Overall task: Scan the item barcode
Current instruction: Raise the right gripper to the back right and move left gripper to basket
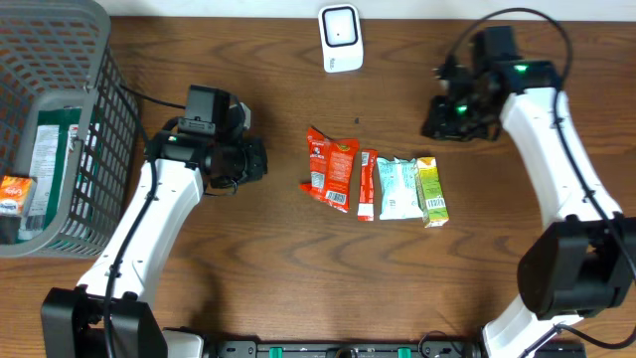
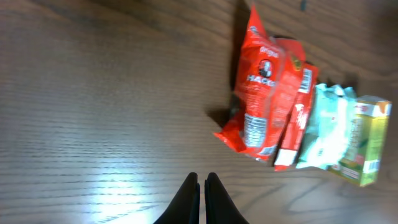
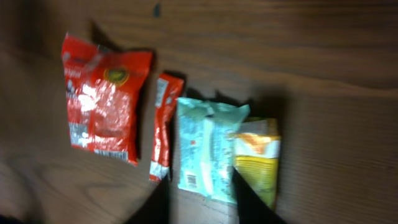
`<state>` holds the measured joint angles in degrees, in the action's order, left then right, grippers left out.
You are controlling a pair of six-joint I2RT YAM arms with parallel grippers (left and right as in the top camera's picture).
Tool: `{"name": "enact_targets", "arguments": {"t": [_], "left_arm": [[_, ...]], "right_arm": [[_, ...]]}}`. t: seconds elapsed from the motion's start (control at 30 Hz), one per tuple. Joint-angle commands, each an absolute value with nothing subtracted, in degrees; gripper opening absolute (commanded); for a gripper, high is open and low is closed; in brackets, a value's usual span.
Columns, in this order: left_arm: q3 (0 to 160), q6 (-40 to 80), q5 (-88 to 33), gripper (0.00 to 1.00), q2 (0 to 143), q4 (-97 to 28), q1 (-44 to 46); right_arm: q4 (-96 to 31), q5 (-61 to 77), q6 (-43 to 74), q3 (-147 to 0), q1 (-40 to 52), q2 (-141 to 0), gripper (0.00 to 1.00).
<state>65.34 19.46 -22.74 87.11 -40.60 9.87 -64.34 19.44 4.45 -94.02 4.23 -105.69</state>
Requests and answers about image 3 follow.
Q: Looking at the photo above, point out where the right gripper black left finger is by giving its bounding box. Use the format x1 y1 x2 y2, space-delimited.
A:
124 177 170 224

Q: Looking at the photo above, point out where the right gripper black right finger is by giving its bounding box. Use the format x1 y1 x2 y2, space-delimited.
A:
232 169 287 224

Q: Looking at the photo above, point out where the green yellow juice carton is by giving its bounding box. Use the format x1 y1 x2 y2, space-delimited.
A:
234 118 281 209

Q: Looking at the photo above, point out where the light blue snack packet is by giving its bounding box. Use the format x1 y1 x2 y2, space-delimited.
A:
177 97 250 203

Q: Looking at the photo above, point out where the red snack stick packet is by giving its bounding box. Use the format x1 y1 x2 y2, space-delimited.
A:
149 73 184 182

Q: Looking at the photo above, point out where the red chips bag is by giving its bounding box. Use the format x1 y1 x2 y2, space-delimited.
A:
62 34 154 166

